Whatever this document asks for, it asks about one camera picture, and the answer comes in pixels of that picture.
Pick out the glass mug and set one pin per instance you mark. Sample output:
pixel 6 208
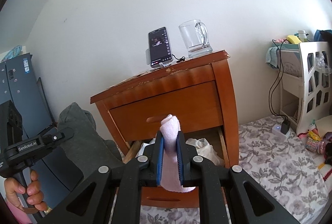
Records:
pixel 195 36

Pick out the grey floral blanket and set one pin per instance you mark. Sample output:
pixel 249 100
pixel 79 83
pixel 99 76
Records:
pixel 284 168

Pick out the white power strip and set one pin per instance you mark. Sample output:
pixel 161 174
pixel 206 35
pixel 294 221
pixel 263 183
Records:
pixel 276 130

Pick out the grey sock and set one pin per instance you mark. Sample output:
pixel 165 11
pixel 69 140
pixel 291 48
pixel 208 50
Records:
pixel 87 149

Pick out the wooden nightstand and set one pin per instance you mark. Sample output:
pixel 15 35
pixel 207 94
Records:
pixel 211 67

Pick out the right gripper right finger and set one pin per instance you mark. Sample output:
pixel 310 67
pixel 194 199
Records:
pixel 227 195

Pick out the left hand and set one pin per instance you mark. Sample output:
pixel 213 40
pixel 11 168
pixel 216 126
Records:
pixel 35 195

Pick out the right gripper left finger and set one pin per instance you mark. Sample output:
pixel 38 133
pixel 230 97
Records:
pixel 112 195

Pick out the cream lace garment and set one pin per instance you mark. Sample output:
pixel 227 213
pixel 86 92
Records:
pixel 205 149

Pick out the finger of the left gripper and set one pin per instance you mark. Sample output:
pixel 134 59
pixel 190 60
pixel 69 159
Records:
pixel 54 140

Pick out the smartphone on stand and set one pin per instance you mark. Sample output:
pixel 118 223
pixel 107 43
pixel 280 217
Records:
pixel 159 48

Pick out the dark blue cabinet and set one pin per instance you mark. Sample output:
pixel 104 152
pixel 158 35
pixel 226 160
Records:
pixel 57 174

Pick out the white lattice shelf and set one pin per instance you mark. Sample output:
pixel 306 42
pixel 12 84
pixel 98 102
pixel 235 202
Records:
pixel 305 91

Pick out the colourful snack packets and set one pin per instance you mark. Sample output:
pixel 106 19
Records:
pixel 316 143

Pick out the teal cloth on shelf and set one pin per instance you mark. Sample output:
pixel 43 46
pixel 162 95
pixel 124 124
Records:
pixel 272 56

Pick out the wooden drawer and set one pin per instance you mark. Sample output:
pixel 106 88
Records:
pixel 196 107
pixel 160 197

